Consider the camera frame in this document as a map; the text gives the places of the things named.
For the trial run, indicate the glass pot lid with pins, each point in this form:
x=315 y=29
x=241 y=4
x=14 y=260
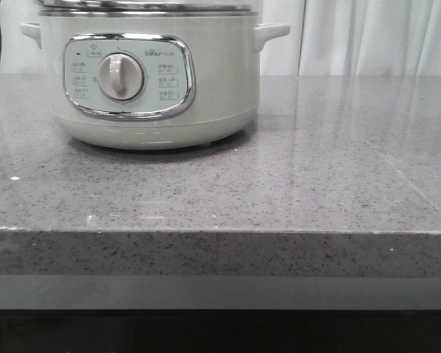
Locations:
x=147 y=6

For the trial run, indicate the white curtain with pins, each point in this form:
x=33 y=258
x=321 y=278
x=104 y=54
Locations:
x=327 y=38

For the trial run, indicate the pale green electric cooking pot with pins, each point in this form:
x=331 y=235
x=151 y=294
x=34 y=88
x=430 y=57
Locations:
x=143 y=91

